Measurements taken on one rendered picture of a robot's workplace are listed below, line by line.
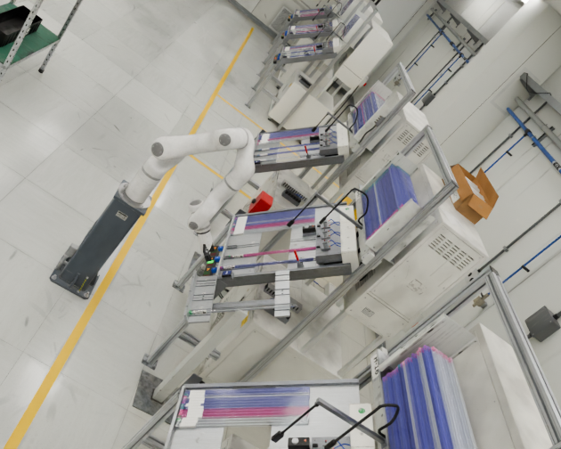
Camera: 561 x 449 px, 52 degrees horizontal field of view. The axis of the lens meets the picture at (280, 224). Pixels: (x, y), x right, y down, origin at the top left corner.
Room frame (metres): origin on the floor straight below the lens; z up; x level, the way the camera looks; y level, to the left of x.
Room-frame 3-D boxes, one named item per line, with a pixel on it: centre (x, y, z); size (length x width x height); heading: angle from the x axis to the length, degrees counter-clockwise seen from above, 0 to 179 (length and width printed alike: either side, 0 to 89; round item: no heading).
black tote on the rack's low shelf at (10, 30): (3.61, 2.40, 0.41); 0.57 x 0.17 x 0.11; 16
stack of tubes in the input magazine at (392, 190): (2.94, -0.36, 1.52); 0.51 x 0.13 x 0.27; 16
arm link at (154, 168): (2.63, 0.68, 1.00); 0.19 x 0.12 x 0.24; 170
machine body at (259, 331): (3.03, -0.46, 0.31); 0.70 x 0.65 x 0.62; 16
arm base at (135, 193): (2.60, 0.68, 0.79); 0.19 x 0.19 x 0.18
